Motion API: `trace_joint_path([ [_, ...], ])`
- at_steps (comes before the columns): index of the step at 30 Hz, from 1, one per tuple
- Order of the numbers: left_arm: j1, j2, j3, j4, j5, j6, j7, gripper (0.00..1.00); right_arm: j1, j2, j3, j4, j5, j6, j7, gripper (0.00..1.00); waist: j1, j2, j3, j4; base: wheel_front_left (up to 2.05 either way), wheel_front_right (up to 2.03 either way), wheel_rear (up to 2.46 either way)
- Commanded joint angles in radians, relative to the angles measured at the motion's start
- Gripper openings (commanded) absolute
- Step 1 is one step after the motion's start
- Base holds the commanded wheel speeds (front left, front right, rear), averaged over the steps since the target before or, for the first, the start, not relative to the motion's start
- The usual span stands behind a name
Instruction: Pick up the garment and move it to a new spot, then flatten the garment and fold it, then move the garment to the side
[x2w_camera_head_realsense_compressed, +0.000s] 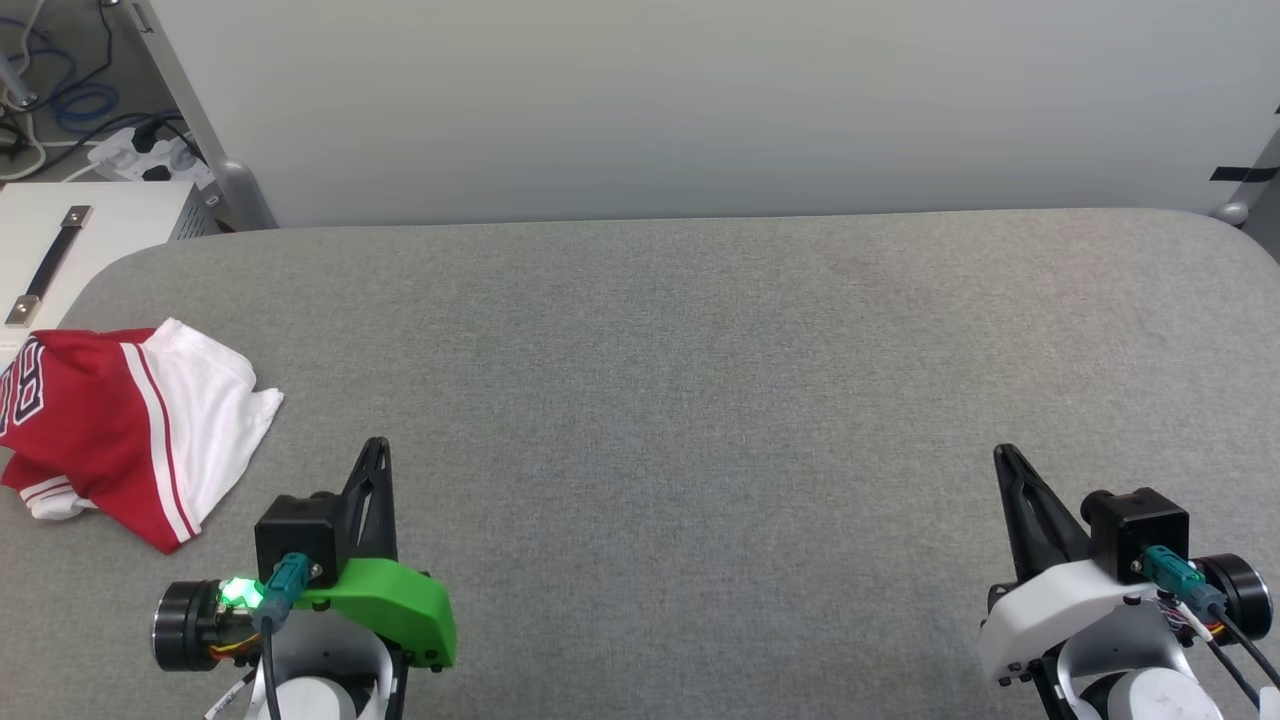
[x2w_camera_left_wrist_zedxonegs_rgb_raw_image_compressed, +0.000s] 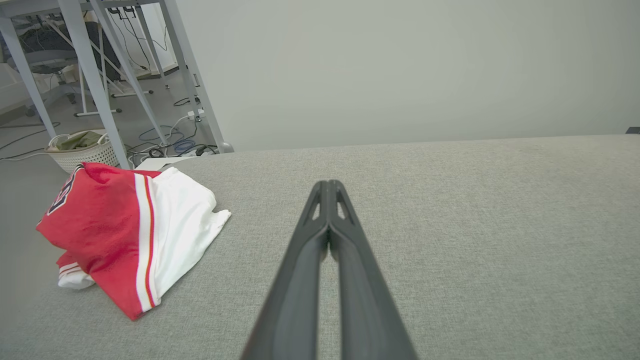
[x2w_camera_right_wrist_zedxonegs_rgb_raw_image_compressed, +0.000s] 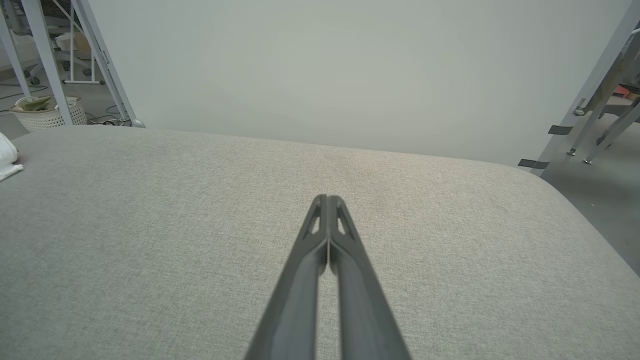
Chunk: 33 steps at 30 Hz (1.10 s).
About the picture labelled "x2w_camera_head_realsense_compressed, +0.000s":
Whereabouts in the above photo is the blue coiled cable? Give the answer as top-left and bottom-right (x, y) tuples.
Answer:
(25, 18), (121, 133)

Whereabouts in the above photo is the grey metal stand foot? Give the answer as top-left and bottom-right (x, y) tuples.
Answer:
(0, 48), (38, 110)

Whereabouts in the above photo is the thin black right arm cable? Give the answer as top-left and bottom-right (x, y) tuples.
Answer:
(1170, 600), (1263, 713)

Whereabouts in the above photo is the white power strip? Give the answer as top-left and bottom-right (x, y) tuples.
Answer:
(88, 128), (217, 191)

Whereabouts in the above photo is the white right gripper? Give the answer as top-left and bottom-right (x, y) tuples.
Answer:
(975, 443), (1201, 687)

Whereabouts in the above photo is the black cabinet handle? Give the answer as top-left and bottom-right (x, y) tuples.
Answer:
(5, 205), (93, 329)

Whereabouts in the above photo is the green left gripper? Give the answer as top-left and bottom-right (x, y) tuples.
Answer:
(288, 437), (458, 670)

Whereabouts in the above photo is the grey metal panel leg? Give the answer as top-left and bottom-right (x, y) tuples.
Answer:
(132, 0), (278, 232)
(1210, 100), (1280, 227)

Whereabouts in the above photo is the black left camera cable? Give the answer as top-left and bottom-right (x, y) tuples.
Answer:
(252, 552), (313, 720)

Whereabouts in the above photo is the white floor cable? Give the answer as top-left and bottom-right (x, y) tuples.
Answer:
(0, 0), (49, 183)

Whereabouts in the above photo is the red and white jersey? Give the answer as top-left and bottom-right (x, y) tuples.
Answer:
(0, 318), (285, 555)

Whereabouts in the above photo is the black camera cable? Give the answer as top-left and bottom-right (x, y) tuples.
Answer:
(1140, 545), (1280, 691)
(252, 552), (313, 720)

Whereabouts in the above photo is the white metal cabinet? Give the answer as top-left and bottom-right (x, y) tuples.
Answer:
(0, 181), (223, 373)

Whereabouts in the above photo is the black right camera cable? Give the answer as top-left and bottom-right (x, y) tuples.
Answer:
(1140, 545), (1280, 691)

